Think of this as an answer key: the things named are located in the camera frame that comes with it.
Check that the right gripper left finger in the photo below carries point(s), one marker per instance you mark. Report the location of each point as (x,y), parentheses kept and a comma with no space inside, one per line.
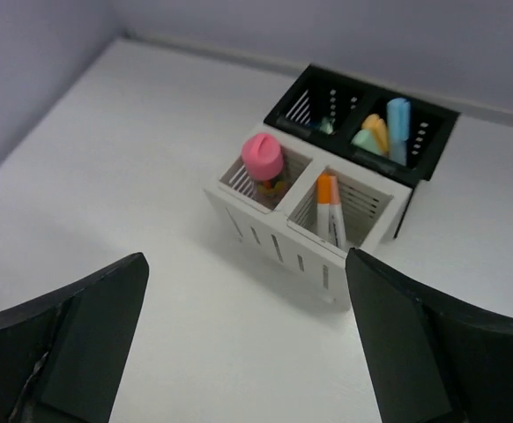
(62,354)

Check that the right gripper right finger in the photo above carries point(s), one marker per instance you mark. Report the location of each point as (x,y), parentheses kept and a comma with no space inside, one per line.
(431,357)

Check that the orange white pen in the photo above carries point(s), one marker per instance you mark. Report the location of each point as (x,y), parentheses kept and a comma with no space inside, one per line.
(323,208)

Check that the orange pink glue stick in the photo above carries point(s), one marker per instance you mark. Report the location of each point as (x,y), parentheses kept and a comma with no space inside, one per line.
(378,127)

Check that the pink capped tube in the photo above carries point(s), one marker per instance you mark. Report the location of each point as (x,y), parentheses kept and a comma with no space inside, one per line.
(263,158)

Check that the white organizer container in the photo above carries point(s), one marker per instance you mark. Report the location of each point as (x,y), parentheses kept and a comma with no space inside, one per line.
(373,207)

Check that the black organizer container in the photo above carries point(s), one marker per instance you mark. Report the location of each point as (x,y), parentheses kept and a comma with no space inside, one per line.
(319,92)

